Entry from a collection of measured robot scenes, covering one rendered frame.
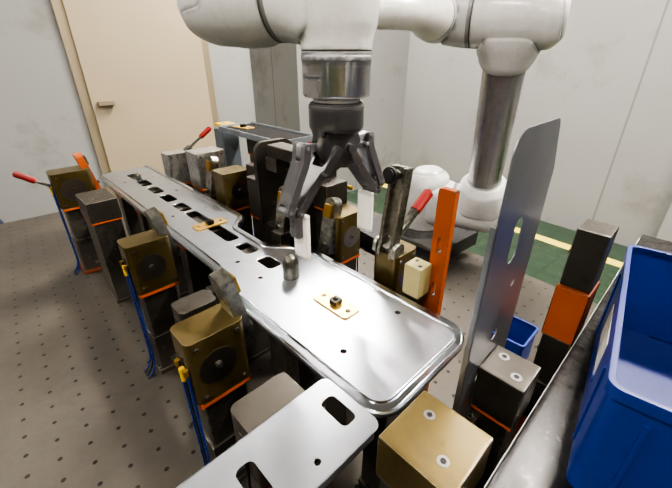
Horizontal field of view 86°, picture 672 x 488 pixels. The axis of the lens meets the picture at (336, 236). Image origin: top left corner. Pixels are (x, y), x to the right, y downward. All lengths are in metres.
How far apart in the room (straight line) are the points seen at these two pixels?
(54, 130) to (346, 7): 3.47
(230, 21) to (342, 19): 0.15
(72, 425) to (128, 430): 0.12
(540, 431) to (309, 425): 0.25
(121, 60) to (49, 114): 0.71
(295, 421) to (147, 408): 0.53
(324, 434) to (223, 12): 0.52
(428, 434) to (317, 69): 0.42
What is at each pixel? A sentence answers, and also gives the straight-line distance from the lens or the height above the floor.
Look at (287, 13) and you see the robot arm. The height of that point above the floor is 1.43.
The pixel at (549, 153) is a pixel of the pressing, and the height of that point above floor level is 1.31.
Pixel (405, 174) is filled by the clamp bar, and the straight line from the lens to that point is 0.65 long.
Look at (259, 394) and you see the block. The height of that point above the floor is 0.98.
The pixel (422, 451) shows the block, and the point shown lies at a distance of 0.40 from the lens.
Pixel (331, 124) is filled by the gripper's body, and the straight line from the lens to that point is 0.48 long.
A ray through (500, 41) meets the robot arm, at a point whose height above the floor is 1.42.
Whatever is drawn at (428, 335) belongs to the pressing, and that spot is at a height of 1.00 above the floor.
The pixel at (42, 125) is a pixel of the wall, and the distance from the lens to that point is 3.80.
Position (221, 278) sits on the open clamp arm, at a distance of 0.53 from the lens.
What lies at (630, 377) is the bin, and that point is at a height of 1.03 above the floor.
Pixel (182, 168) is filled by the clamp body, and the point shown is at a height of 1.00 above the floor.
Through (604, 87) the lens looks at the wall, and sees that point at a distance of 3.62.
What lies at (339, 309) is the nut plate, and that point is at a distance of 0.63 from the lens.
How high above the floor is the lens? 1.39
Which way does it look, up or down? 26 degrees down
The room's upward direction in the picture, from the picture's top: straight up
